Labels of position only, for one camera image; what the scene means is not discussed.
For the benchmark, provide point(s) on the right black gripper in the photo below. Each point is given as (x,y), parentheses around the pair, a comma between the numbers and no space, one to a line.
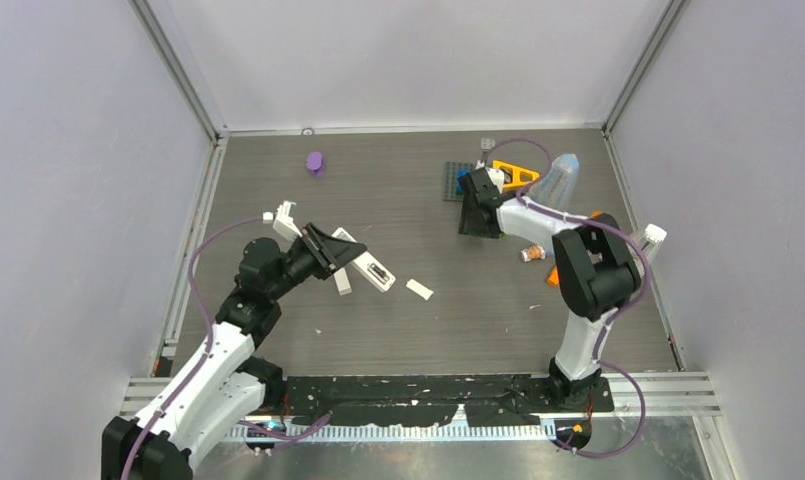
(466,227)

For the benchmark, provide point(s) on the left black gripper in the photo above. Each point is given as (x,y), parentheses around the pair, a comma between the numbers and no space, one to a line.
(336,252)

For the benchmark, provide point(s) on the white air conditioner remote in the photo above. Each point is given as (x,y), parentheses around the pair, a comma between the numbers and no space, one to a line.
(361,264)

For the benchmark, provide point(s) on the small white battery cover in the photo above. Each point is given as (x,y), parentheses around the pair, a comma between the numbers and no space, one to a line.
(419,289)

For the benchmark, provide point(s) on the slim white remote control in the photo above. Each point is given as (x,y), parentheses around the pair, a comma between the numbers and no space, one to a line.
(342,282)

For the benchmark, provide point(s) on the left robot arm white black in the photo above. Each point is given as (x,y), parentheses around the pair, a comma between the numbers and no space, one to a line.
(224,380)

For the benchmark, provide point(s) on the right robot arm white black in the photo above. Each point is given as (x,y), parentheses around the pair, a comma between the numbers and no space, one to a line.
(598,267)

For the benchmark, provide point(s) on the grey lego baseplate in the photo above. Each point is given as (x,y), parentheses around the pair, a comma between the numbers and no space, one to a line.
(453,171)

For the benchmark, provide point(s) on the blue lego brick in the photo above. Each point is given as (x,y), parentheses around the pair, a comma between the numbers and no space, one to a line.
(462,181)

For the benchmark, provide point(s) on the yellow triangle toy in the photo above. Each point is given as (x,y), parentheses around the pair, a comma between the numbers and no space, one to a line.
(515,177)

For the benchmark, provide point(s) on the small figurine bottle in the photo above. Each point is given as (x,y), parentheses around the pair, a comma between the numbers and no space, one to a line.
(533,253)

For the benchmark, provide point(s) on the orange toy microphone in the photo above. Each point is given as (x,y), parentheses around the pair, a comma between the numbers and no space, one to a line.
(553,278)

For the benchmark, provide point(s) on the purple plastic toy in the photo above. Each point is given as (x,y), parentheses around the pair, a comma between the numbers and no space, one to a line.
(315,163)

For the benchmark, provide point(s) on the white metronome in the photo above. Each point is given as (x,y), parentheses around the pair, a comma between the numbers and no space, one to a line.
(649,240)

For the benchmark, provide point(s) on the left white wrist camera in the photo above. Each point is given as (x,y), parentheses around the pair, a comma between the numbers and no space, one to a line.
(282,221)

